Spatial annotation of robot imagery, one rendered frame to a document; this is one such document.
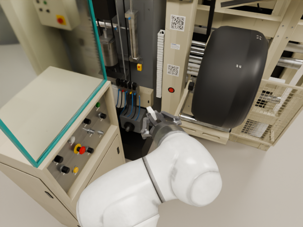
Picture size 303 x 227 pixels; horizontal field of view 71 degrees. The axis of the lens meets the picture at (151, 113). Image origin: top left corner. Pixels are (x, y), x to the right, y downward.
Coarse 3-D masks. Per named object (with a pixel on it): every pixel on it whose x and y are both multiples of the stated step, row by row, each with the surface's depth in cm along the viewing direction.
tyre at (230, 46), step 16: (224, 32) 108; (240, 32) 108; (256, 32) 109; (208, 48) 108; (224, 48) 103; (240, 48) 102; (256, 48) 101; (208, 64) 105; (224, 64) 102; (256, 64) 99; (208, 80) 105; (224, 80) 103; (240, 80) 101; (256, 80) 100; (208, 96) 108; (224, 96) 105; (240, 96) 102; (192, 112) 127; (208, 112) 114; (224, 112) 110; (240, 112) 107
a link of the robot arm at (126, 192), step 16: (112, 176) 42; (128, 176) 41; (144, 176) 41; (96, 192) 40; (112, 192) 40; (128, 192) 39; (144, 192) 40; (80, 208) 40; (96, 208) 39; (112, 208) 38; (128, 208) 38; (144, 208) 39; (80, 224) 41; (96, 224) 39; (112, 224) 38; (128, 224) 38; (144, 224) 38
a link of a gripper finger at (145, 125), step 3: (144, 120) 69; (144, 123) 67; (147, 123) 69; (144, 126) 65; (147, 126) 67; (144, 129) 63; (147, 129) 65; (141, 132) 62; (144, 132) 62; (144, 138) 63
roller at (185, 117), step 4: (180, 116) 144; (184, 116) 144; (188, 116) 143; (192, 116) 143; (188, 120) 144; (192, 120) 143; (196, 120) 142; (200, 124) 142; (204, 124) 141; (208, 124) 140; (216, 128) 139; (220, 128) 138; (224, 128) 138
